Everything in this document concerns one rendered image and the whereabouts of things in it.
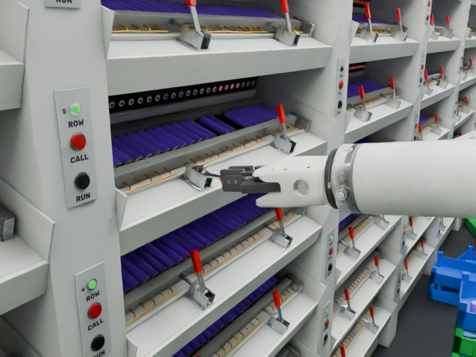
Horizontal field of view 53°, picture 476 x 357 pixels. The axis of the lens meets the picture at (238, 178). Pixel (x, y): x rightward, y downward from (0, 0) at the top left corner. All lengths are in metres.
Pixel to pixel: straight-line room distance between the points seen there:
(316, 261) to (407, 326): 1.10
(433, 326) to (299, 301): 1.14
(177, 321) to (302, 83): 0.58
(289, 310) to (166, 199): 0.57
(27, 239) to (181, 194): 0.23
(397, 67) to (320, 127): 0.71
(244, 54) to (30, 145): 0.37
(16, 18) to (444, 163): 0.43
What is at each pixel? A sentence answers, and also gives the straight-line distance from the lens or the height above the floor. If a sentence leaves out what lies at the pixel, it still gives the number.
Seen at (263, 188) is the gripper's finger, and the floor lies 0.99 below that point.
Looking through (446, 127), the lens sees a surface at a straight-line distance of 2.44.
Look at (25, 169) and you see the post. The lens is 0.53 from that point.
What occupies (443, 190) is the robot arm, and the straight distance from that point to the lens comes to 0.53.
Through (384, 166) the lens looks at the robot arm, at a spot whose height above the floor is 1.04.
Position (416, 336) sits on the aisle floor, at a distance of 2.18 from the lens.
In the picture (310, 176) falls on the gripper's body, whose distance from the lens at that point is 0.57.
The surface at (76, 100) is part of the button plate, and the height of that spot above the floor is 1.11.
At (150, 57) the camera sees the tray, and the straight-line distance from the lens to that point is 0.60.
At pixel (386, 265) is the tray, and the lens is 1.87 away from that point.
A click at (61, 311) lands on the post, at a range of 0.57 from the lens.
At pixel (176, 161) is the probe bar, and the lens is 0.74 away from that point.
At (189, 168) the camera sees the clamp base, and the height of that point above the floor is 0.98.
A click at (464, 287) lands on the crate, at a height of 0.43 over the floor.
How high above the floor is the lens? 1.18
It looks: 17 degrees down
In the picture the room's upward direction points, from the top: straight up
